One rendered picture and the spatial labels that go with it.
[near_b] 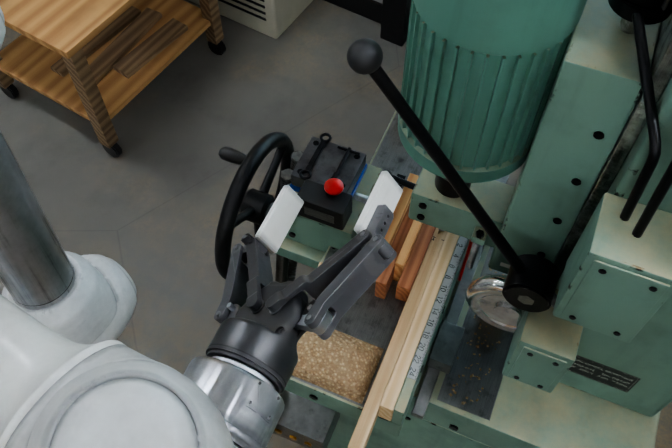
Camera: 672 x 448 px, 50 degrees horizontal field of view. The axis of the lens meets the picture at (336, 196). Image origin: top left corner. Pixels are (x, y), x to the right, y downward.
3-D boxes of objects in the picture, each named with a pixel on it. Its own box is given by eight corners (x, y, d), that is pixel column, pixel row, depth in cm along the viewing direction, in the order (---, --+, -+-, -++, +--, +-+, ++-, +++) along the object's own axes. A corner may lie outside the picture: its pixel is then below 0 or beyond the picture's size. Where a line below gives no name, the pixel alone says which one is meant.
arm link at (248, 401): (280, 474, 57) (311, 406, 60) (205, 420, 53) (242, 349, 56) (212, 455, 64) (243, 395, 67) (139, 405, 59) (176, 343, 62)
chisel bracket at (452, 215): (421, 189, 113) (426, 156, 106) (507, 218, 110) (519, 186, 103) (405, 225, 109) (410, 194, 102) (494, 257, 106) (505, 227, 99)
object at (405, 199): (406, 198, 122) (410, 172, 116) (415, 201, 122) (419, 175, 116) (372, 275, 114) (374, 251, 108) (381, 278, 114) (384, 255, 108)
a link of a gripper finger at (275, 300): (263, 300, 63) (266, 310, 62) (361, 221, 62) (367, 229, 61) (289, 324, 65) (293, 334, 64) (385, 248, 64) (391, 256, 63)
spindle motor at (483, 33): (423, 65, 99) (453, -149, 74) (547, 103, 96) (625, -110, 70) (377, 159, 90) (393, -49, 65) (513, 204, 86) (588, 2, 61)
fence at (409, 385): (504, 121, 132) (510, 101, 128) (513, 123, 132) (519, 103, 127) (390, 422, 101) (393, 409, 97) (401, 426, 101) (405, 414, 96)
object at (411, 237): (440, 166, 126) (444, 146, 122) (448, 168, 126) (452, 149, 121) (392, 280, 114) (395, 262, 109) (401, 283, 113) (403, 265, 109)
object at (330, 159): (312, 149, 121) (311, 128, 116) (373, 169, 118) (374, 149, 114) (279, 209, 114) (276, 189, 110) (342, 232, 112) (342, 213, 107)
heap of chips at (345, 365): (299, 315, 110) (297, 305, 107) (384, 349, 107) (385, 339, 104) (273, 367, 106) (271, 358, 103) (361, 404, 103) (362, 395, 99)
